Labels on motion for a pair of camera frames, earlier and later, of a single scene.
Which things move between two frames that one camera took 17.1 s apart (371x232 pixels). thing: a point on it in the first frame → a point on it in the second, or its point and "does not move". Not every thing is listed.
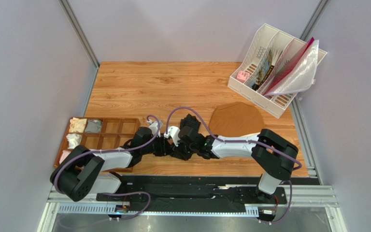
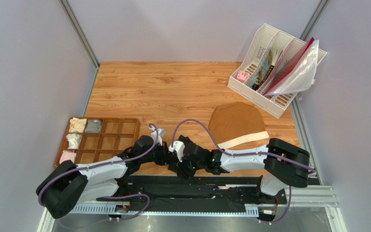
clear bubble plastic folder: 301,76 does not move
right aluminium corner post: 315,18 does not move
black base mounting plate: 227,189 does not move
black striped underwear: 191,121 → 173,166
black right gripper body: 190,127 → 187,159
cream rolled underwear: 77,125 does not move
